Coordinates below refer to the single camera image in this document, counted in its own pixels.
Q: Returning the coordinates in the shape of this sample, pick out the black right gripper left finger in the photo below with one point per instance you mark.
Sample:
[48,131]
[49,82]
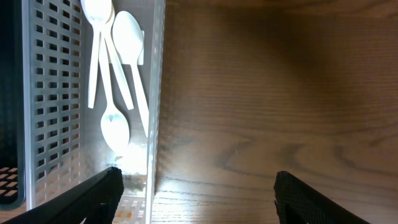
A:
[92,201]

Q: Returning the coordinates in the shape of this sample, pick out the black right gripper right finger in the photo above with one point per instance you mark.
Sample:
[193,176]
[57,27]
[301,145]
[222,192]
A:
[297,202]

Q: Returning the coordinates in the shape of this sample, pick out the clear white plastic basket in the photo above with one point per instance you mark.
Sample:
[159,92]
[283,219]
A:
[64,144]

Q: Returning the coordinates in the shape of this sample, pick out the white plastic spoon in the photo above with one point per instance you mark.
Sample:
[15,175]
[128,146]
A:
[114,125]
[117,67]
[129,42]
[97,13]

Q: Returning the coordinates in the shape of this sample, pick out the dark green plastic basket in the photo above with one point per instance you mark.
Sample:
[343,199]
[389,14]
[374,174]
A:
[12,108]

